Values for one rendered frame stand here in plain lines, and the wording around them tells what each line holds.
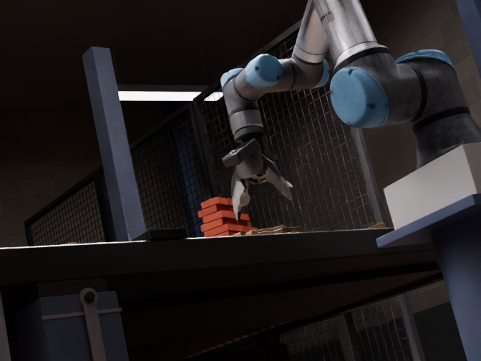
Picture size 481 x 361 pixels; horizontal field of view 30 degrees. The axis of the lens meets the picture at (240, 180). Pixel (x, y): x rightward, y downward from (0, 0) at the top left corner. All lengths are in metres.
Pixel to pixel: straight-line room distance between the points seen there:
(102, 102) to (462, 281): 2.70
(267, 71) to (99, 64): 2.25
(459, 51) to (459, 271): 6.52
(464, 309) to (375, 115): 0.39
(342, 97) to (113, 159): 2.42
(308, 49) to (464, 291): 0.71
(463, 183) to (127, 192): 2.57
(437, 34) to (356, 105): 6.68
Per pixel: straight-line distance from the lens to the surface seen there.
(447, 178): 1.63
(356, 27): 1.73
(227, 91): 2.13
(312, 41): 2.06
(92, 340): 1.39
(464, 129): 1.73
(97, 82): 4.15
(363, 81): 1.65
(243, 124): 2.09
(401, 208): 1.71
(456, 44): 8.17
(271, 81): 2.02
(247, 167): 2.07
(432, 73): 1.75
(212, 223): 2.90
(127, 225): 3.93
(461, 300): 1.68
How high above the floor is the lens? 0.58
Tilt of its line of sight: 15 degrees up
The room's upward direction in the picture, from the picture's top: 13 degrees counter-clockwise
